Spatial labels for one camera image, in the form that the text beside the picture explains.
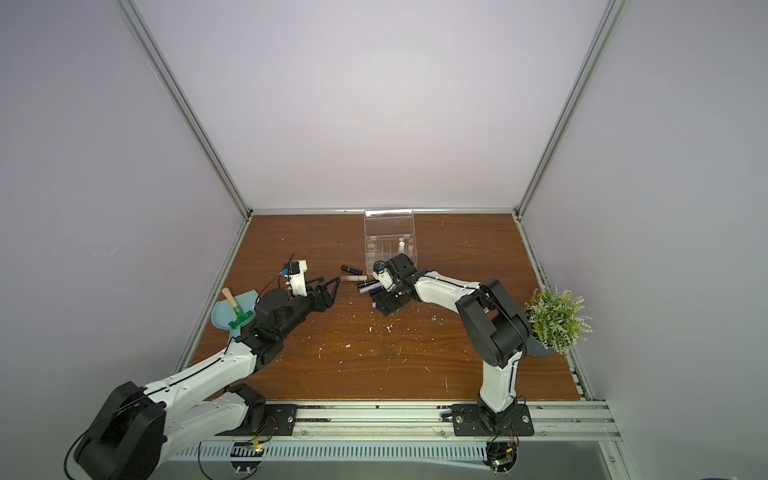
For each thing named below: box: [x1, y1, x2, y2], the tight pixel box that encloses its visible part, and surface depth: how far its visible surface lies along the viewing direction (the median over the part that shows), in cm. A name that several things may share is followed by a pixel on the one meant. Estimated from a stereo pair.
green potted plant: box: [524, 285, 593, 358], surface depth 74 cm
